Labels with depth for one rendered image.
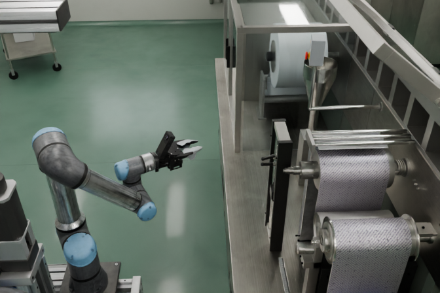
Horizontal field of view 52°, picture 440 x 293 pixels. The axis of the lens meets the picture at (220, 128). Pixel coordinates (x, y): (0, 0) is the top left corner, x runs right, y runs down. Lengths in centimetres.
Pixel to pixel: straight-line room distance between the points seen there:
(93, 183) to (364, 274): 94
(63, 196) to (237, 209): 77
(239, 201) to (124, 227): 139
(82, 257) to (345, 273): 93
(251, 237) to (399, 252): 67
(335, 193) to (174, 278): 161
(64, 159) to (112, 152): 251
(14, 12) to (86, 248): 102
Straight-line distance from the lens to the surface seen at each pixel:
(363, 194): 165
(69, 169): 155
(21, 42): 597
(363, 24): 101
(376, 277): 159
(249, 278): 182
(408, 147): 170
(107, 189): 164
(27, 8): 102
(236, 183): 221
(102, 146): 415
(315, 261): 158
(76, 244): 181
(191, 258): 307
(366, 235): 147
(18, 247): 142
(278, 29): 210
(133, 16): 691
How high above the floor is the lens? 232
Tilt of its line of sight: 33 degrees down
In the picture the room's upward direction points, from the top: straight up
